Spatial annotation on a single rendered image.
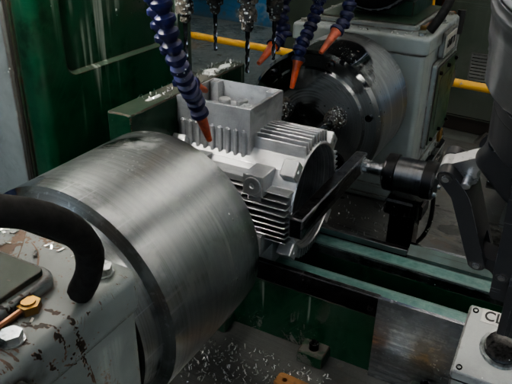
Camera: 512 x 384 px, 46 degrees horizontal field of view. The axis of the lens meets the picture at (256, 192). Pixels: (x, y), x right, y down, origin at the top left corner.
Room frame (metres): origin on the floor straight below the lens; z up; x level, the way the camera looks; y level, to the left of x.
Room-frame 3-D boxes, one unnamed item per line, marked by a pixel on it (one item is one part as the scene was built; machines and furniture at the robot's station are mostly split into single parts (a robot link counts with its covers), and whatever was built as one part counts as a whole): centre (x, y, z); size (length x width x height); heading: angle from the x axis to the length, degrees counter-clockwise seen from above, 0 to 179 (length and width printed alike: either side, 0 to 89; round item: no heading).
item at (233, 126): (0.83, 0.04, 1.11); 0.12 x 0.11 x 0.07; 62
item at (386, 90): (1.11, -0.15, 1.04); 0.41 x 0.25 x 0.25; 152
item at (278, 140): (0.81, 0.00, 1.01); 0.20 x 0.19 x 0.19; 62
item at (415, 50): (1.34, -0.27, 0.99); 0.35 x 0.31 x 0.37; 152
